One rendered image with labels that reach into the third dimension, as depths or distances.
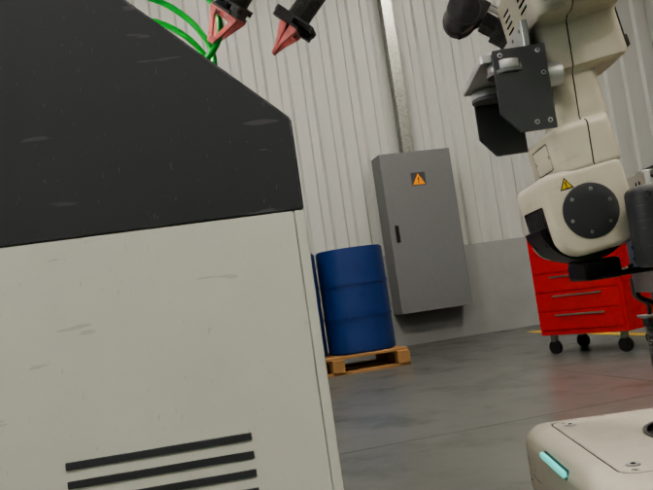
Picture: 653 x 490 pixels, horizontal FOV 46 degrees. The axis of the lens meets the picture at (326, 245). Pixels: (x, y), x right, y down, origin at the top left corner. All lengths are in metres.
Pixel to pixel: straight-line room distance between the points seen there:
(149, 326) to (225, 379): 0.15
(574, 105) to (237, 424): 0.87
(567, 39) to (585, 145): 0.21
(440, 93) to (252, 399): 7.90
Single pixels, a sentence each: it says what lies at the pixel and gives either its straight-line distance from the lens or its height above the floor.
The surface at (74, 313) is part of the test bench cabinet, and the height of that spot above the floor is 0.67.
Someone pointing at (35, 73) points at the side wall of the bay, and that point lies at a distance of 1.41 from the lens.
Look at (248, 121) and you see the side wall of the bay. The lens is 1.36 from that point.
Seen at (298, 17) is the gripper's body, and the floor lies 1.28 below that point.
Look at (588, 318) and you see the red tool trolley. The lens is 5.63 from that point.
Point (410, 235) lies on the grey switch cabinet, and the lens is 8.26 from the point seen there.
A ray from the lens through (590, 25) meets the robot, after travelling 1.63.
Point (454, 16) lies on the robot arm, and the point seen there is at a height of 1.22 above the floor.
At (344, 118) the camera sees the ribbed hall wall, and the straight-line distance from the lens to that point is 8.62.
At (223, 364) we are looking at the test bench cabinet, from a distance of 1.32.
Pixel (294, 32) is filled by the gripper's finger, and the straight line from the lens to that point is 1.86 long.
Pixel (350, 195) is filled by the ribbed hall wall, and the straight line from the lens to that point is 8.49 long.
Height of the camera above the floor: 0.63
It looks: 4 degrees up
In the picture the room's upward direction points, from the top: 8 degrees counter-clockwise
